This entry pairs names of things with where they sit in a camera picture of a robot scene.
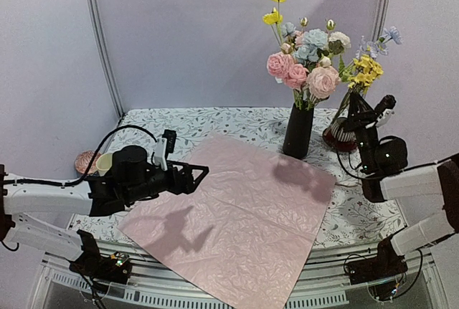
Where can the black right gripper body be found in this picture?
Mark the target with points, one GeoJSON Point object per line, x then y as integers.
{"type": "Point", "coordinates": [368, 157]}

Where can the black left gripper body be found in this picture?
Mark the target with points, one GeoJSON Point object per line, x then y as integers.
{"type": "Point", "coordinates": [141, 191]}

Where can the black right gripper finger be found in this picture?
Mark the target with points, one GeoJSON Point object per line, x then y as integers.
{"type": "Point", "coordinates": [353, 120]}
{"type": "Point", "coordinates": [367, 115]}

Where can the yellow small flower sprig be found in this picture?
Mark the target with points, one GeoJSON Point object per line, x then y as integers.
{"type": "Point", "coordinates": [359, 75]}

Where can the small blue flower stem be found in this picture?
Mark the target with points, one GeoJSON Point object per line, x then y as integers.
{"type": "Point", "coordinates": [373, 49]}

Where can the pink wrapping paper sheet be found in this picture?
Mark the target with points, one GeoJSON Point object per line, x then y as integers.
{"type": "Point", "coordinates": [245, 234]}

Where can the white rose stem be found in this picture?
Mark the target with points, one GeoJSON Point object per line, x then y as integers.
{"type": "Point", "coordinates": [338, 42]}

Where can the light blue hydrangea stem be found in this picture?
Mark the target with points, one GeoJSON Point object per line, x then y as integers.
{"type": "Point", "coordinates": [314, 44]}

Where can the single pink carnation stem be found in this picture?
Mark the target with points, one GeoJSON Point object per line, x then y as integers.
{"type": "Point", "coordinates": [284, 68]}

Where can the yellow poppy flower stem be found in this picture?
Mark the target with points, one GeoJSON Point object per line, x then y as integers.
{"type": "Point", "coordinates": [274, 19]}

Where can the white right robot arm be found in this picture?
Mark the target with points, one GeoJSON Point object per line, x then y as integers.
{"type": "Point", "coordinates": [428, 193]}

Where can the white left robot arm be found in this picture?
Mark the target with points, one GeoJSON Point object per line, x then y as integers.
{"type": "Point", "coordinates": [22, 199]}

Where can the tall black vase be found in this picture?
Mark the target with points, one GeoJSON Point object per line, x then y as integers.
{"type": "Point", "coordinates": [298, 133]}

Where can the striped ceramic cup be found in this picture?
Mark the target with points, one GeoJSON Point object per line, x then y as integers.
{"type": "Point", "coordinates": [338, 132]}

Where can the red round saucer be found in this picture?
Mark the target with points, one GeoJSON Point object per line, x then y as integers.
{"type": "Point", "coordinates": [333, 143]}

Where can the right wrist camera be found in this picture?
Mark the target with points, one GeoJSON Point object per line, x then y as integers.
{"type": "Point", "coordinates": [384, 110]}

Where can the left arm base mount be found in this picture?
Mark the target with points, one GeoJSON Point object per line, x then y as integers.
{"type": "Point", "coordinates": [115, 268]}

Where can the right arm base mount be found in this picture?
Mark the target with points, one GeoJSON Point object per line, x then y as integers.
{"type": "Point", "coordinates": [385, 264]}

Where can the right aluminium frame post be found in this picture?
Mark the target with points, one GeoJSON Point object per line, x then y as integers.
{"type": "Point", "coordinates": [373, 18]}

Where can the aluminium frame post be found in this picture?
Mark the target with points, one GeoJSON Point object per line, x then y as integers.
{"type": "Point", "coordinates": [101, 45]}
{"type": "Point", "coordinates": [373, 18]}

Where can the left aluminium frame post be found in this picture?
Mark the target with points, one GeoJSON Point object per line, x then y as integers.
{"type": "Point", "coordinates": [101, 45]}

